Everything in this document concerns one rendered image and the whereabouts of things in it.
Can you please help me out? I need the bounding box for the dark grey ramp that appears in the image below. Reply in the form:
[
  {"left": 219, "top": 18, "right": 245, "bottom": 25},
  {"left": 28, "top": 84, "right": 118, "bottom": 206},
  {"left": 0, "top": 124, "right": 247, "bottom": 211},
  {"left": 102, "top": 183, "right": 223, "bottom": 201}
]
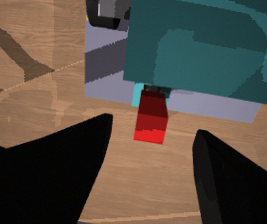
[{"left": 85, "top": 12, "right": 262, "bottom": 124}]

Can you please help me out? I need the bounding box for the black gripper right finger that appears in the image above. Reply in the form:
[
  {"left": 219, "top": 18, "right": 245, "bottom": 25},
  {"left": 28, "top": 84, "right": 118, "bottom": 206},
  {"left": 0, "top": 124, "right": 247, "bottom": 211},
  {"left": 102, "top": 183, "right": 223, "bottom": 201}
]
[{"left": 193, "top": 129, "right": 267, "bottom": 224}]

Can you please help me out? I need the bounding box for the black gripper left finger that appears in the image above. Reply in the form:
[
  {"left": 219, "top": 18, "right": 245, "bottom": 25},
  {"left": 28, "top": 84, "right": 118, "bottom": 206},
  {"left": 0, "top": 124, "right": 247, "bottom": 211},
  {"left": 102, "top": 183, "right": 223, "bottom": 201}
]
[{"left": 0, "top": 113, "right": 113, "bottom": 224}]

